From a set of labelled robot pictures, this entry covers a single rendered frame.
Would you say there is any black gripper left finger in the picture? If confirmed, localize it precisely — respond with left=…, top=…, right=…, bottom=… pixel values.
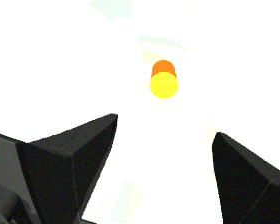
left=0, top=113, right=119, bottom=224

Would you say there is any orange marker cap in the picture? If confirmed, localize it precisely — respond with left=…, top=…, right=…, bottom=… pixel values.
left=148, top=60, right=179, bottom=100

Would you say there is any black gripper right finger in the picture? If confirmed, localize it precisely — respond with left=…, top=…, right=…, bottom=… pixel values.
left=211, top=131, right=280, bottom=224

